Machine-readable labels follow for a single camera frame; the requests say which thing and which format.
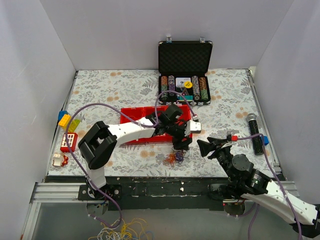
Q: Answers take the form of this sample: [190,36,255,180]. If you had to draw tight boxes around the coloured wire bundle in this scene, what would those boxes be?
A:
[162,147,192,167]

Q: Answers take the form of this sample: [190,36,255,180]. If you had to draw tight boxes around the red plastic compartment tray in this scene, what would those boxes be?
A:
[120,105,192,145]

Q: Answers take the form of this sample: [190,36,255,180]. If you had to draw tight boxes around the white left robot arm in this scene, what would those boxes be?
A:
[78,105,201,200]

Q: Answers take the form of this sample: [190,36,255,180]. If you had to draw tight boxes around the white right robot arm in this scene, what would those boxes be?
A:
[197,135,320,238]

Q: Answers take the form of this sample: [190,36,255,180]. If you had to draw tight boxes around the floral patterned table mat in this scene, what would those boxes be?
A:
[48,68,278,178]

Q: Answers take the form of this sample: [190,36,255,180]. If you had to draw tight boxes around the black handheld microphone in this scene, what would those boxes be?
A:
[246,113,264,156]

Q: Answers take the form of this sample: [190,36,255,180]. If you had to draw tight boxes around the small blue cube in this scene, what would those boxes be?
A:
[260,135,269,146]

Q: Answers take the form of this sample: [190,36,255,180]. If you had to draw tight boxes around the black poker chip case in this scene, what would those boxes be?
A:
[158,37,214,106]

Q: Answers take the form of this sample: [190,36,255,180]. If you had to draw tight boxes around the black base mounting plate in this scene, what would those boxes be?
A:
[77,175,258,212]

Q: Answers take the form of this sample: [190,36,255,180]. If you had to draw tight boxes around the red white toy brick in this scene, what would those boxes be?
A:
[60,132,78,153]

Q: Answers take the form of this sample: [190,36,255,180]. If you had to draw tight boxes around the yellow green toy bricks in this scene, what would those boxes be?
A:
[58,114,81,133]

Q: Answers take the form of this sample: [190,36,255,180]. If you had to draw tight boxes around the blue toy brick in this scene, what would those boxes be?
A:
[57,110,68,121]

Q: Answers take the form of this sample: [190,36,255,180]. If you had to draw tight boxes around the white red toy piece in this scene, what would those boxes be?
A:
[52,153,69,167]

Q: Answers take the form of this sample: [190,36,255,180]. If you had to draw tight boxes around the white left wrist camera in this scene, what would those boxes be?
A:
[185,120,202,136]

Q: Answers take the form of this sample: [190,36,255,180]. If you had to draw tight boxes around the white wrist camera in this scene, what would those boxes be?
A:
[226,134,238,145]
[185,120,202,136]

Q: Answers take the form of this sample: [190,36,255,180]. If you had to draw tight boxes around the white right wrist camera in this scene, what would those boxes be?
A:
[226,134,238,145]

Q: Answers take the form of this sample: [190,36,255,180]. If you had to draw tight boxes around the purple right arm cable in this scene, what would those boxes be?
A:
[232,133,303,240]

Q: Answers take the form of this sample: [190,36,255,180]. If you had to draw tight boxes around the loose yellow white wires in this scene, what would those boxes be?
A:
[87,216,154,240]

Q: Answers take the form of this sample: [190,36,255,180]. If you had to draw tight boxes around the aluminium frame rail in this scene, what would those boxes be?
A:
[30,182,81,203]

